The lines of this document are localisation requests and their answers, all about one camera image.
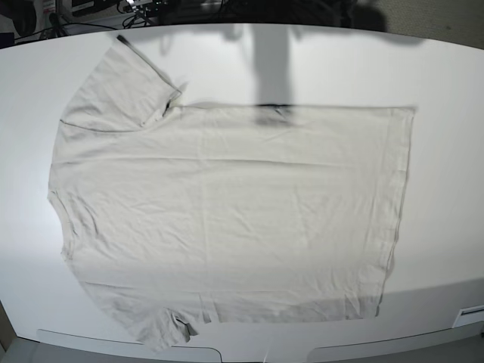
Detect light grey T-shirt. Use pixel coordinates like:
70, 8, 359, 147
48, 38, 415, 350

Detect black cables behind table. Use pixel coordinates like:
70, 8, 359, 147
116, 2, 167, 29

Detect black tripod stand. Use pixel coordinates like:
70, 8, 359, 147
48, 12, 68, 39

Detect white label sticker on table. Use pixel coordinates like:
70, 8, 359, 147
452, 306, 484, 328

